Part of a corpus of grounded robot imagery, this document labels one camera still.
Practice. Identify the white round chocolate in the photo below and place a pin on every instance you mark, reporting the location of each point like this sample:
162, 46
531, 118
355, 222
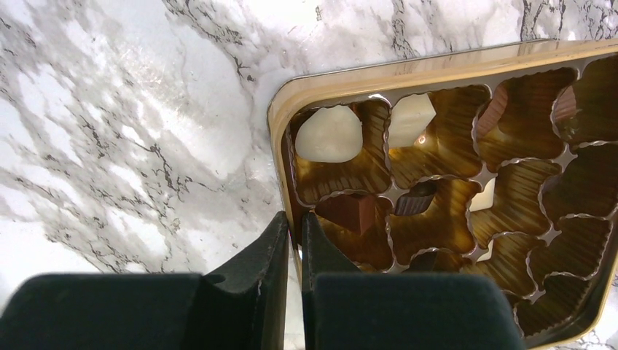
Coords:
330, 135

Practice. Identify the white square chocolate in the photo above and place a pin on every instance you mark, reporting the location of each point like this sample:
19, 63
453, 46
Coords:
484, 200
409, 118

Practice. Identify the gold chocolate box tray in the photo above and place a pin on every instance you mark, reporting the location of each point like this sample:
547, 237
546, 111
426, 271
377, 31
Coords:
539, 116

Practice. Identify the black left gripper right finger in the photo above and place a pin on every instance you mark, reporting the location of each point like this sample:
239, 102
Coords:
345, 308

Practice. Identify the dark brown chocolate front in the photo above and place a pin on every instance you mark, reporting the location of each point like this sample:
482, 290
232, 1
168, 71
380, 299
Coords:
353, 212

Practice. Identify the dark fluted cup chocolate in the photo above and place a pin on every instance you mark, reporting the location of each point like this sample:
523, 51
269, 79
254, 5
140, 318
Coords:
416, 201

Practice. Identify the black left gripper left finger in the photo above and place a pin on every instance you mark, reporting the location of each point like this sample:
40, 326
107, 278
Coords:
240, 305

